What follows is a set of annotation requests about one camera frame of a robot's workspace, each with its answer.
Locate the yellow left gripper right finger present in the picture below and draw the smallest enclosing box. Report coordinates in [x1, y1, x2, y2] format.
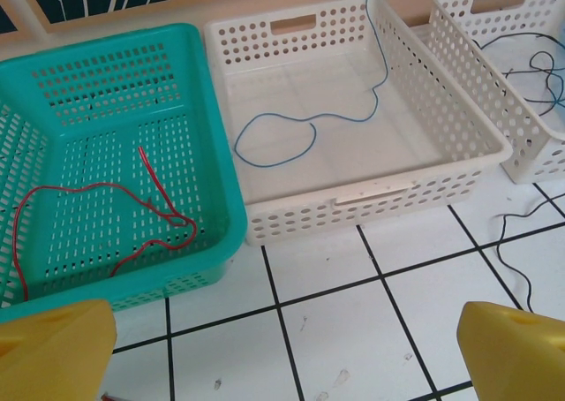
[456, 301, 565, 401]

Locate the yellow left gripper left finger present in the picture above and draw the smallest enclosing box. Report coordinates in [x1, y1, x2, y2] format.
[0, 299, 118, 401]

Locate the thin red cable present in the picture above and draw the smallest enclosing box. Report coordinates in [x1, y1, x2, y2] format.
[11, 181, 182, 303]
[110, 146, 199, 278]

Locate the thin black cable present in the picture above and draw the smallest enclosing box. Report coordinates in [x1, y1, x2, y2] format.
[478, 32, 565, 82]
[496, 195, 555, 314]
[505, 50, 565, 110]

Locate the thin blue cable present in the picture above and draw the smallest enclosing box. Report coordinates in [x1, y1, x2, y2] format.
[233, 0, 390, 167]

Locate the large white perforated basket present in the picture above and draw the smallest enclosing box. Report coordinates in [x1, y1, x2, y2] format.
[202, 0, 514, 247]

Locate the small white perforated basket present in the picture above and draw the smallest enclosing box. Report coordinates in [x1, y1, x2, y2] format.
[430, 0, 565, 185]

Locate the teal plastic mesh basket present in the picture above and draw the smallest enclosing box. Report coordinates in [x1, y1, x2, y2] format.
[0, 23, 249, 325]

